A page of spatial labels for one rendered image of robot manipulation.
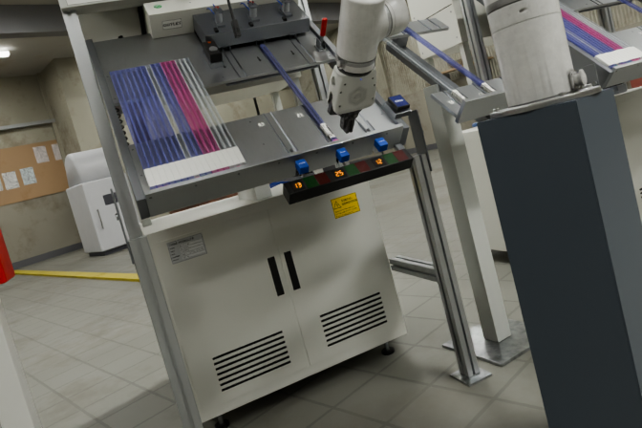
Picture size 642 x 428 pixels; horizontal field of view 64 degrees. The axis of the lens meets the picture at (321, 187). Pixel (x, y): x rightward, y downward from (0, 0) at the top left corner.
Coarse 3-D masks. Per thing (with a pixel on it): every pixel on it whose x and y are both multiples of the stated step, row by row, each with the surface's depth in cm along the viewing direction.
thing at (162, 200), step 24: (336, 144) 127; (360, 144) 131; (240, 168) 118; (264, 168) 121; (288, 168) 125; (312, 168) 129; (144, 192) 111; (168, 192) 113; (192, 192) 116; (216, 192) 119
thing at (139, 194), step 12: (96, 60) 146; (96, 72) 142; (108, 96) 135; (108, 108) 132; (120, 132) 125; (120, 144) 122; (132, 168) 117; (132, 180) 114; (144, 204) 112; (144, 216) 114
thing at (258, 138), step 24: (240, 120) 134; (264, 120) 134; (288, 120) 135; (312, 120) 135; (336, 120) 136; (360, 120) 137; (384, 120) 138; (240, 144) 127; (264, 144) 128; (288, 144) 128; (312, 144) 129
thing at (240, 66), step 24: (96, 48) 153; (120, 48) 154; (144, 48) 155; (168, 48) 156; (192, 48) 157; (240, 48) 159; (288, 48) 160; (312, 48) 161; (216, 72) 149; (240, 72) 149; (264, 72) 150; (288, 72) 159
